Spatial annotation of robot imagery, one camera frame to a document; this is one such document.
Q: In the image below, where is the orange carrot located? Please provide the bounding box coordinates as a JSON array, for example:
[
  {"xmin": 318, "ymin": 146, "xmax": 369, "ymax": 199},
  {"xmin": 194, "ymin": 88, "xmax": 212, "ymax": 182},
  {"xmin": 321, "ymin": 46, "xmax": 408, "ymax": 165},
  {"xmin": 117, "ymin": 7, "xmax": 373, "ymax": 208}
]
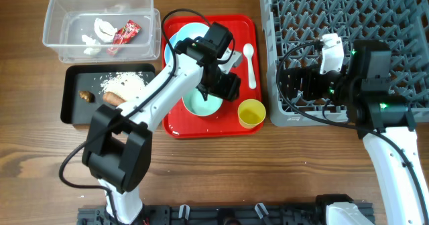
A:
[{"xmin": 103, "ymin": 92, "xmax": 126, "ymax": 106}]

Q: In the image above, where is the light blue small bowl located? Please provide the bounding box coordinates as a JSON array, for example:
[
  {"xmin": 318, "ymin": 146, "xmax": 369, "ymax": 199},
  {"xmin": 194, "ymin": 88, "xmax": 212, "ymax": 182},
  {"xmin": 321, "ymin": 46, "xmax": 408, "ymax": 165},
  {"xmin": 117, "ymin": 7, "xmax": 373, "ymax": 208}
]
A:
[{"xmin": 176, "ymin": 22, "xmax": 209, "ymax": 42}]

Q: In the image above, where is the red snack wrapper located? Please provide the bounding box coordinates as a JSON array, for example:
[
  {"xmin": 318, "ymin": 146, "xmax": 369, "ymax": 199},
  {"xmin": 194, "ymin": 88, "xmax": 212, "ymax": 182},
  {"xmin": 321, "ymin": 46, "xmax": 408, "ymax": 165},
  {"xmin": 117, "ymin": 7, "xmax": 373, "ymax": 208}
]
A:
[{"xmin": 112, "ymin": 20, "xmax": 141, "ymax": 45}]

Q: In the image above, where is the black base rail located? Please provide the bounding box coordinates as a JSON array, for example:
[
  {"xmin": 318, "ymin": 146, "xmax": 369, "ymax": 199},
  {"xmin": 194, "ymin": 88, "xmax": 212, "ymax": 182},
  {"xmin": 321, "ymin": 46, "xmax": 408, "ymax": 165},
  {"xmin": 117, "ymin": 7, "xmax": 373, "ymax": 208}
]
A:
[{"xmin": 76, "ymin": 202, "xmax": 375, "ymax": 225}]

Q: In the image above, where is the grey dishwasher rack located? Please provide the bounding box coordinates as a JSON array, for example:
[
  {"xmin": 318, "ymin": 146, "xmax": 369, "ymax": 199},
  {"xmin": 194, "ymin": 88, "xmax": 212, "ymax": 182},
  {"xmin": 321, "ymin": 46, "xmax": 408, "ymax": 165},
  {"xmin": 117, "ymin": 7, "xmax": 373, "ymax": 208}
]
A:
[{"xmin": 260, "ymin": 0, "xmax": 428, "ymax": 127}]

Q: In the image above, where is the light blue plate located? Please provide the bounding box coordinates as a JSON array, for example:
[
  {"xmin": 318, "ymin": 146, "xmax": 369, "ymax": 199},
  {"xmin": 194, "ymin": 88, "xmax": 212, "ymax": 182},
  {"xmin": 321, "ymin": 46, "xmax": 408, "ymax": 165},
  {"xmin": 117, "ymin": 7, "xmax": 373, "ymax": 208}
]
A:
[{"xmin": 164, "ymin": 33, "xmax": 178, "ymax": 64}]

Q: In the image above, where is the brown food scrap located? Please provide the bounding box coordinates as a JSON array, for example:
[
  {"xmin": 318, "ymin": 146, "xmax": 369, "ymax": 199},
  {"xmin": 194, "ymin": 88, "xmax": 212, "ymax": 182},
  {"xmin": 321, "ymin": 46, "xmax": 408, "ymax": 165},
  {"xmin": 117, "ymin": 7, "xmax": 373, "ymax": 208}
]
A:
[{"xmin": 79, "ymin": 90, "xmax": 95, "ymax": 103}]

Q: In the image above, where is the white rice pile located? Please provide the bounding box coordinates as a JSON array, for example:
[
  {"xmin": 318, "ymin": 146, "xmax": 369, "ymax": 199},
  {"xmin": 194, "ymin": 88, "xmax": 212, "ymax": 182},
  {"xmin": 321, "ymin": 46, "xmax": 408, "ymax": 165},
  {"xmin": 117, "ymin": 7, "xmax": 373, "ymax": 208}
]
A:
[{"xmin": 99, "ymin": 72, "xmax": 150, "ymax": 101}]

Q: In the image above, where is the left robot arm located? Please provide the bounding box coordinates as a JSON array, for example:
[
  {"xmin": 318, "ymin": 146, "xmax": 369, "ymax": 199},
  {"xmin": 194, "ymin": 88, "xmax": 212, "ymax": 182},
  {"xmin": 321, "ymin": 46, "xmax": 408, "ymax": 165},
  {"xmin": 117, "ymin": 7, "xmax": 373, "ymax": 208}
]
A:
[{"xmin": 82, "ymin": 22, "xmax": 241, "ymax": 224}]

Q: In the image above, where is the white tissue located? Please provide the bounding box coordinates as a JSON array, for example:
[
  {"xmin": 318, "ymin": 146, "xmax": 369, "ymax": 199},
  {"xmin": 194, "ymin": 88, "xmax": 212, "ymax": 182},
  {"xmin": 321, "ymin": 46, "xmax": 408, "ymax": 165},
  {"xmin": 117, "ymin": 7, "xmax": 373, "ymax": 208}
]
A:
[{"xmin": 81, "ymin": 18, "xmax": 117, "ymax": 56}]

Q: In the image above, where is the yellow plastic cup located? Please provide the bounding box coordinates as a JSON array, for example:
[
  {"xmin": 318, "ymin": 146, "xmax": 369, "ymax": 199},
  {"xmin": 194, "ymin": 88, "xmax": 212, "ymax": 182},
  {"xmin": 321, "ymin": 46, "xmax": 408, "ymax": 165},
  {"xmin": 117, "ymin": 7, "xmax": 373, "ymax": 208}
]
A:
[{"xmin": 237, "ymin": 99, "xmax": 266, "ymax": 129}]

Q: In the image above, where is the black plastic tray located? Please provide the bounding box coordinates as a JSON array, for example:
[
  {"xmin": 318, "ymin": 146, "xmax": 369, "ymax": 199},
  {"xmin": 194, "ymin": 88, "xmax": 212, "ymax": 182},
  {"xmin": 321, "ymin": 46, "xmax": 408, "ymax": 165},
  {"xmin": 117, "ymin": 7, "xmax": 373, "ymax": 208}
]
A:
[{"xmin": 60, "ymin": 63, "xmax": 156, "ymax": 125}]

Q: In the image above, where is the clear plastic waste bin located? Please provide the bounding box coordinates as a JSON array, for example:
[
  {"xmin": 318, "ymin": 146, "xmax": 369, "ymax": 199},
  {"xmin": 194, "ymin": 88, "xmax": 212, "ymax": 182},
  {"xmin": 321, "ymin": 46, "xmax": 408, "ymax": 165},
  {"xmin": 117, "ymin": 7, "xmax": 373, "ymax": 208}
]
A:
[{"xmin": 42, "ymin": 0, "xmax": 161, "ymax": 64}]

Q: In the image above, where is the green bowl with rice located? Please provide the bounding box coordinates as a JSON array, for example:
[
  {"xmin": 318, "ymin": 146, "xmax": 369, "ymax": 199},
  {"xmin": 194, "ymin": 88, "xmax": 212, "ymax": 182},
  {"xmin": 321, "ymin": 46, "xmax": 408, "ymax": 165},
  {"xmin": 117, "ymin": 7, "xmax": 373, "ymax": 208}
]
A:
[{"xmin": 182, "ymin": 88, "xmax": 223, "ymax": 117}]

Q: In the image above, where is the white plastic spoon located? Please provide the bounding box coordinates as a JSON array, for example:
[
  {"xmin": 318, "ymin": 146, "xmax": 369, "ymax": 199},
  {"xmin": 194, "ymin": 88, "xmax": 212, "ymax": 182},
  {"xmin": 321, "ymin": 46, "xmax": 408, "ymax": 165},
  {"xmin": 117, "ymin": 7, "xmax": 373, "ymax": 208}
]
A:
[{"xmin": 243, "ymin": 43, "xmax": 257, "ymax": 89}]

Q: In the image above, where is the red serving tray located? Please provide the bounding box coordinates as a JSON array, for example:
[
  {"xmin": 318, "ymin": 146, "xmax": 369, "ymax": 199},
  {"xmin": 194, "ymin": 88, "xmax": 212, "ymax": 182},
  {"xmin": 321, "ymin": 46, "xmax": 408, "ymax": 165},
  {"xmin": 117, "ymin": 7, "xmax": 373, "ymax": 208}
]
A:
[{"xmin": 162, "ymin": 14, "xmax": 263, "ymax": 139}]

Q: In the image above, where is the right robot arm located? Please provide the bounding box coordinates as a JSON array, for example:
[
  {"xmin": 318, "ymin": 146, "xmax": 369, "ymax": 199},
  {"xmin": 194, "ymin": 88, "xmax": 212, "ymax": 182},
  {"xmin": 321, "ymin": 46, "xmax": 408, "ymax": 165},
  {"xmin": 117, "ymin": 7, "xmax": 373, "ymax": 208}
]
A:
[{"xmin": 275, "ymin": 40, "xmax": 428, "ymax": 224}]

